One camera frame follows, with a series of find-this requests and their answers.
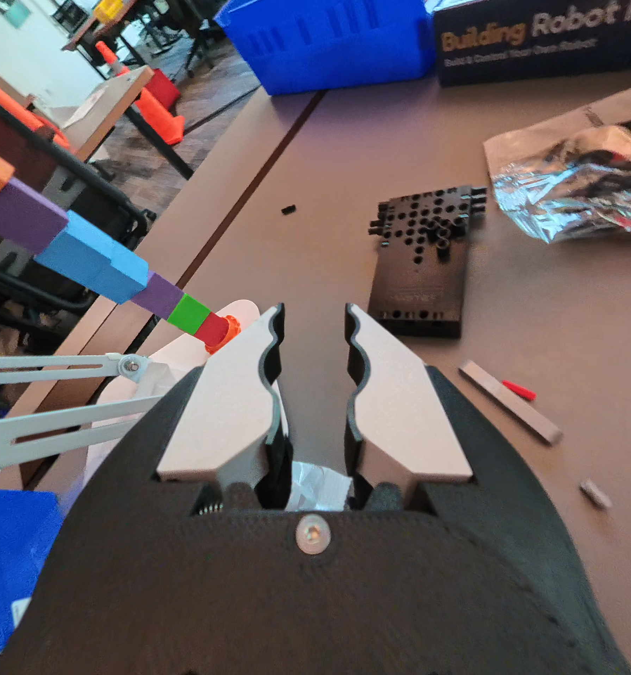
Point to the crinkled bag of orange gears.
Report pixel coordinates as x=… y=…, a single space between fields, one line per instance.
x=315 y=485

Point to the dark blue printed cardboard box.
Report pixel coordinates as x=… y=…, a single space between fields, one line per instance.
x=537 y=42

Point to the long grey beam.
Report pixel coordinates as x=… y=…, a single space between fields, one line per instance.
x=510 y=401

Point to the shiny bag of black parts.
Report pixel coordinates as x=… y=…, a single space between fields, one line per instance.
x=568 y=179

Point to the red foam block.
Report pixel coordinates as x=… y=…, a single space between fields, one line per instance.
x=213 y=328

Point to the black perforated plastic box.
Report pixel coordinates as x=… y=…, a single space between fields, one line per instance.
x=421 y=285

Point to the red bag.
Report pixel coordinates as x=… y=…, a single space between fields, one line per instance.
x=163 y=88

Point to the small red pin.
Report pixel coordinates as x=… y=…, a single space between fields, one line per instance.
x=519 y=390

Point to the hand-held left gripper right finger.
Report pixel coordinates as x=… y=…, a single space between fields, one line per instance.
x=410 y=422

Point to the grey desk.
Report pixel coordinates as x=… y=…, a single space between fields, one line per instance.
x=321 y=168

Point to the small grey bushing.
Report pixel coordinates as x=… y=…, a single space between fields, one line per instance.
x=596 y=493

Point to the blue plastic bin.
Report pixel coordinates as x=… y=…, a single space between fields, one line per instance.
x=336 y=42

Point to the orange plastic gear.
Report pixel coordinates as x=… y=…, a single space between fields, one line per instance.
x=231 y=329

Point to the green foam block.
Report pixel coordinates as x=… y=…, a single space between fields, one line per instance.
x=189 y=314

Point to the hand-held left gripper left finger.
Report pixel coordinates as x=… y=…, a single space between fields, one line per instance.
x=215 y=422

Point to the orange traffic cone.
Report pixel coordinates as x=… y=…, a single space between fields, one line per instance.
x=157 y=110

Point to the white folded paper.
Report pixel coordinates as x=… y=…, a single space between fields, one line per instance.
x=83 y=108

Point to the black mesh office chair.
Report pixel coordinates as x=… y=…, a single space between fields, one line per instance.
x=68 y=174

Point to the blue foam block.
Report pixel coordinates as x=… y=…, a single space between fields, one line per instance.
x=78 y=248
x=128 y=279

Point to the long background desk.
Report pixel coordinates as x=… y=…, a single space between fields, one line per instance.
x=120 y=100

